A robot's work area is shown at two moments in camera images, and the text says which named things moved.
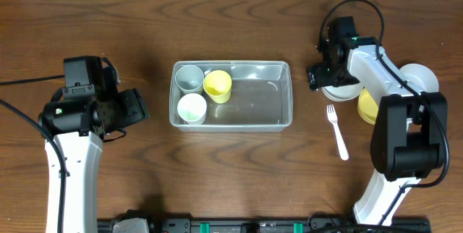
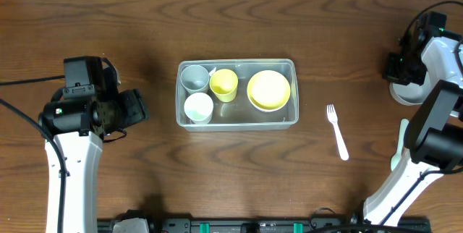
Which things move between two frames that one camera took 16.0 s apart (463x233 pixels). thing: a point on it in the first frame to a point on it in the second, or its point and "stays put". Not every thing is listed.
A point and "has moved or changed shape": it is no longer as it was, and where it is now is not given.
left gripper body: x=137 y=103 stays put
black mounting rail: x=273 y=225 stays put
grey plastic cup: x=189 y=79 has moved or changed shape
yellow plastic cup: x=217 y=85 has moved or changed shape
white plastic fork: x=333 y=119 stays put
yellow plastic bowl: x=367 y=107 to x=268 y=90
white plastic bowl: x=343 y=92 to x=270 y=110
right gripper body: x=313 y=77 to x=396 y=69
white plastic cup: x=192 y=108 has moved or changed shape
